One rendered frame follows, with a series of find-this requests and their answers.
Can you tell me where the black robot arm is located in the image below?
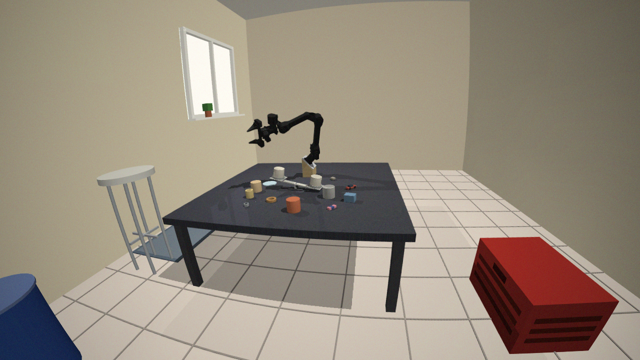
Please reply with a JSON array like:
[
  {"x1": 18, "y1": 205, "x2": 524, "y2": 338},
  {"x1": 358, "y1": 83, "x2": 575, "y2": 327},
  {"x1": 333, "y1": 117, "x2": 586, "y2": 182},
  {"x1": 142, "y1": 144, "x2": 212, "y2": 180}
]
[{"x1": 261, "y1": 111, "x2": 324, "y2": 165}]

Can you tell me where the light blue block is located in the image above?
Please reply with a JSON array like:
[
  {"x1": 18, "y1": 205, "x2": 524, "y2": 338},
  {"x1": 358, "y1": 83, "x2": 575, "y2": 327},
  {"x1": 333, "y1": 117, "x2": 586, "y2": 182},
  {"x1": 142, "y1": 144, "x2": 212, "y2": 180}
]
[{"x1": 344, "y1": 192, "x2": 356, "y2": 203}]

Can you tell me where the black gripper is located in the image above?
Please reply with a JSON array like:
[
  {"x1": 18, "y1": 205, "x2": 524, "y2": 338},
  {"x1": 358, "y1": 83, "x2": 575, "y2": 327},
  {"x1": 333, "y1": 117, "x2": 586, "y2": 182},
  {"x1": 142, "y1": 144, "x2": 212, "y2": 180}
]
[{"x1": 247, "y1": 119, "x2": 271, "y2": 147}]

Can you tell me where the orange cylinder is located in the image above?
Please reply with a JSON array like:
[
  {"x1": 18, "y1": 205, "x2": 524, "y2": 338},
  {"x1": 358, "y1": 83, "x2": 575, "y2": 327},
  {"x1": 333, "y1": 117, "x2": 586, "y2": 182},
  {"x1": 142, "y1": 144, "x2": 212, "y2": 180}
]
[{"x1": 286, "y1": 196, "x2": 301, "y2": 214}]

